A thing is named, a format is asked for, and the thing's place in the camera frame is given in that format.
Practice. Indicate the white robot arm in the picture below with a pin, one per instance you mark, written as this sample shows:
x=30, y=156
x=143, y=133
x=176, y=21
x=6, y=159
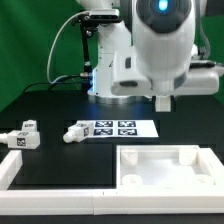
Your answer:
x=146, y=48

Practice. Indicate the white U-shaped obstacle fence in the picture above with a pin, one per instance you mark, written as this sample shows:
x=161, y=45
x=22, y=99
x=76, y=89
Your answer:
x=94, y=201

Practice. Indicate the white square table top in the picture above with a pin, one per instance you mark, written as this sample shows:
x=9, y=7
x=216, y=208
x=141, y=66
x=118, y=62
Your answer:
x=182, y=169

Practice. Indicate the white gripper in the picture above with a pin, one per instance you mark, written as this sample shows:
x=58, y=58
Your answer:
x=201, y=79

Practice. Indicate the fiducial marker sheet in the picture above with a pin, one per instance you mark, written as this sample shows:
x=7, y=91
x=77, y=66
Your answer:
x=122, y=128

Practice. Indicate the green backdrop curtain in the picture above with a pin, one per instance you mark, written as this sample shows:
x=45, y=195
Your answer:
x=27, y=44

